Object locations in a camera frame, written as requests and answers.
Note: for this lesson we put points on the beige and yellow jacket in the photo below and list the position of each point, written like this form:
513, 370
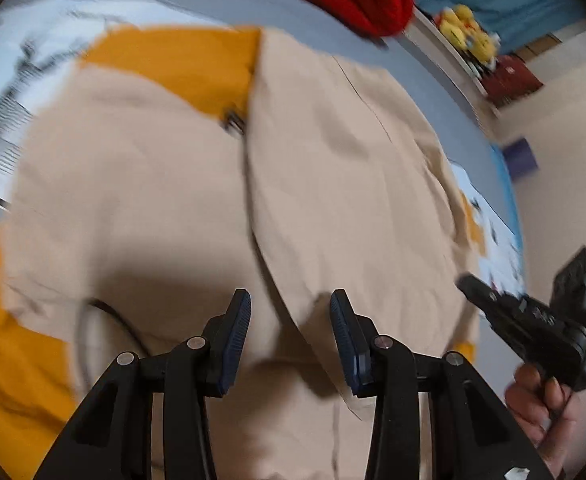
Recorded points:
198, 210

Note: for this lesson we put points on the person's right hand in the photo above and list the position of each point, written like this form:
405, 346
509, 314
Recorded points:
533, 400

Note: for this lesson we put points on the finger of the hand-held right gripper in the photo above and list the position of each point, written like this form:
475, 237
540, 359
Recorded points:
485, 292

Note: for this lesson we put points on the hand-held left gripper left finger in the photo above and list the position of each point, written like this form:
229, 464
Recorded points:
235, 340

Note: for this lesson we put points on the purple box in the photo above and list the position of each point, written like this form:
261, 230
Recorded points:
520, 157

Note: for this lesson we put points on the white window ledge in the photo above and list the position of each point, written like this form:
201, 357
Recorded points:
453, 55

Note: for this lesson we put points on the white printed sheet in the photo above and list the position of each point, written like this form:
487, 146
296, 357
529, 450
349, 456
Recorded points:
8, 110

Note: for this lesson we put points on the yellow plush toy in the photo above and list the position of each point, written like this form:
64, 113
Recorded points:
455, 22
482, 45

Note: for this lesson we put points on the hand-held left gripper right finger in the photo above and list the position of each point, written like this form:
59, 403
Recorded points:
345, 345

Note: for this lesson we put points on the bed with grey sheet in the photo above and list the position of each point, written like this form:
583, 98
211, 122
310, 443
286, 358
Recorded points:
213, 5

